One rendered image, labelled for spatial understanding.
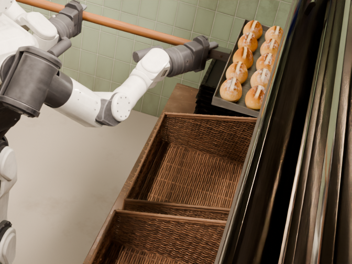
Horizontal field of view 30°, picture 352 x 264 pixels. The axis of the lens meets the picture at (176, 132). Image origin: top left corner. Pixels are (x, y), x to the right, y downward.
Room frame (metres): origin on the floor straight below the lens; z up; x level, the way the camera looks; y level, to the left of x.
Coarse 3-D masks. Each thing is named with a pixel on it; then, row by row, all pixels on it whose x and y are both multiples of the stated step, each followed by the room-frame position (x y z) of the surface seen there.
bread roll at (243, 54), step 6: (240, 48) 1.86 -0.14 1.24; (246, 48) 1.86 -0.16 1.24; (234, 54) 1.84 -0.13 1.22; (240, 54) 1.82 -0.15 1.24; (246, 54) 1.82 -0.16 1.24; (234, 60) 1.82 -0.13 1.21; (240, 60) 1.80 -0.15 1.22; (246, 60) 1.81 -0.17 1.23; (252, 60) 1.83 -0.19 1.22; (246, 66) 1.80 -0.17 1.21
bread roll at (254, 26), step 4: (252, 20) 2.06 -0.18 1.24; (256, 20) 2.08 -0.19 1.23; (248, 24) 2.05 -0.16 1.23; (252, 24) 2.04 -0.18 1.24; (256, 24) 2.04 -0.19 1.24; (260, 24) 2.07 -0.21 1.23; (244, 28) 2.04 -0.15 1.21; (248, 28) 2.02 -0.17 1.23; (252, 28) 2.02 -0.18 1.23; (256, 28) 2.03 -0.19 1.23; (260, 28) 2.04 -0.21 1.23; (244, 32) 2.02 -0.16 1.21; (252, 32) 2.01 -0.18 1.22; (256, 32) 2.02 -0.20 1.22; (260, 32) 2.03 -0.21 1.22; (256, 36) 2.01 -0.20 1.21; (260, 36) 2.04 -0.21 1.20
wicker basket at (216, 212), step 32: (160, 128) 2.07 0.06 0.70; (192, 128) 2.12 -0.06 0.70; (224, 128) 2.11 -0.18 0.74; (160, 160) 2.02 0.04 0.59; (192, 160) 2.05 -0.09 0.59; (224, 160) 2.10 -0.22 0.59; (128, 192) 1.63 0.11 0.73; (160, 192) 1.83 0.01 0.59; (192, 192) 1.87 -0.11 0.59; (128, 224) 1.60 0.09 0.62
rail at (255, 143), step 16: (288, 32) 1.62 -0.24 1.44; (288, 48) 1.53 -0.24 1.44; (272, 80) 1.36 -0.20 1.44; (272, 96) 1.29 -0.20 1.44; (256, 144) 1.09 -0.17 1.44; (256, 160) 1.04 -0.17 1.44; (240, 192) 0.93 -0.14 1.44; (240, 208) 0.89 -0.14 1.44; (240, 224) 0.85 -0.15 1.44; (224, 256) 0.76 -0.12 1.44
